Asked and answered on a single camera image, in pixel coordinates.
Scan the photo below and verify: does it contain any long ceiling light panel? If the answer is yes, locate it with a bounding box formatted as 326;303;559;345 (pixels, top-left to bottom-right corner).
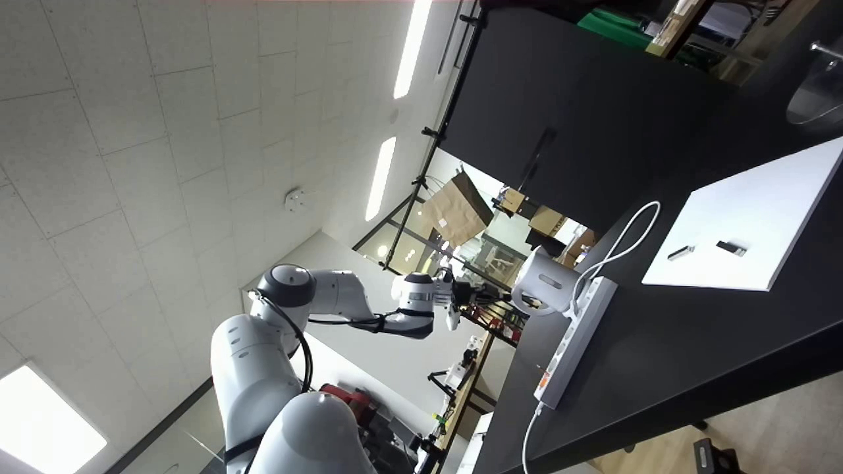
389;0;434;103
363;133;401;224

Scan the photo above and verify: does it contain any wooden shelf post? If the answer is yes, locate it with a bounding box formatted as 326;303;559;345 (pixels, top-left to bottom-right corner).
431;328;501;452

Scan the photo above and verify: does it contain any white kettle cable with plug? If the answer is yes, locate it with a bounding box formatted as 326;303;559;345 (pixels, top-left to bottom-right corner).
567;198;663;321

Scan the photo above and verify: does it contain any green crate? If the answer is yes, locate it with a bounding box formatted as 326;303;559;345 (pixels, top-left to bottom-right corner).
573;4;652;54

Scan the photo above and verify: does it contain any large cardboard box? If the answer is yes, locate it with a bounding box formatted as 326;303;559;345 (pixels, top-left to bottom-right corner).
418;169;494;253

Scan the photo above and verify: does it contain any red machine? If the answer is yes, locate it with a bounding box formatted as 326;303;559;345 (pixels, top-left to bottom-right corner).
315;379;389;445

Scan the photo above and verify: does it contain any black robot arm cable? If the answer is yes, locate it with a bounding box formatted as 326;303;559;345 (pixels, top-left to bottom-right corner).
257;295;315;395

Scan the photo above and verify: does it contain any square ceiling light panel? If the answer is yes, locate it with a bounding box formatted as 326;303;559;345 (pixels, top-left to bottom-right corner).
0;362;110;474

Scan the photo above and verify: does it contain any white power strip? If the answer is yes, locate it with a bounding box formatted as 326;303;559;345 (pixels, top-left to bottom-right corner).
532;273;619;414

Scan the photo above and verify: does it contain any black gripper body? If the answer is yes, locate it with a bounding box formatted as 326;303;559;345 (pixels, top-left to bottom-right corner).
448;277;489;314

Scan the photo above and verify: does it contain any white flat board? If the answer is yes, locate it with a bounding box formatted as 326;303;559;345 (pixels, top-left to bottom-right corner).
641;133;843;295

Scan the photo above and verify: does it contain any white power strip cable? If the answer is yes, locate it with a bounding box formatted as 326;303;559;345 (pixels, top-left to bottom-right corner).
515;398;547;474

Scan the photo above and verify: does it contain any black backdrop panel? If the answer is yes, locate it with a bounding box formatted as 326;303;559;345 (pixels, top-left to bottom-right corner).
434;4;775;237

